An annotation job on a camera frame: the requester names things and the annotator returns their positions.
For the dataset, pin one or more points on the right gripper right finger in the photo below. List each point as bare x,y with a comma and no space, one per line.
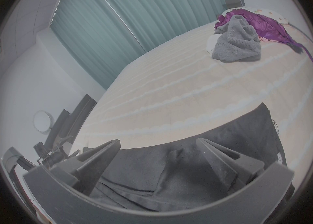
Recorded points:
227,166

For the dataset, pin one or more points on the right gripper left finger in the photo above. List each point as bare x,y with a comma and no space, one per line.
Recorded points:
94,166

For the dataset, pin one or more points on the black T-shirt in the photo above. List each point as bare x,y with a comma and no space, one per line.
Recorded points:
151,154

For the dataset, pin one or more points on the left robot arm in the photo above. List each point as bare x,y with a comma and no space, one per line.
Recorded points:
51,159

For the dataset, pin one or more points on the bed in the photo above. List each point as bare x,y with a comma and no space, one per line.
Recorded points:
183,83

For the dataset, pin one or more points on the black chest of drawers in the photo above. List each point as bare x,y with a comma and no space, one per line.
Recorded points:
78,115

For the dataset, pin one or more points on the blue-green curtain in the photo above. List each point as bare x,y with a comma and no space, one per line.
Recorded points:
159,3
93,47

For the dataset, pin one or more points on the white garment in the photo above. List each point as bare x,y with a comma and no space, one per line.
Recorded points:
211,43

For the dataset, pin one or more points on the grey garment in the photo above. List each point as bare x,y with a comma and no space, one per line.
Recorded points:
234,42

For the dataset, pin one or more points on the pink garment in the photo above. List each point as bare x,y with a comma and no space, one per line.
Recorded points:
264,39

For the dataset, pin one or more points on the purple satin garment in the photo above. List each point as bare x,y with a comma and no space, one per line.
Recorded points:
264,22

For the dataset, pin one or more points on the white printed pillow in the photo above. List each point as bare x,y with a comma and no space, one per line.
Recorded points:
273,14

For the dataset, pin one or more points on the grey bedside table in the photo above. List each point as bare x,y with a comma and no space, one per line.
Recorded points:
231,3

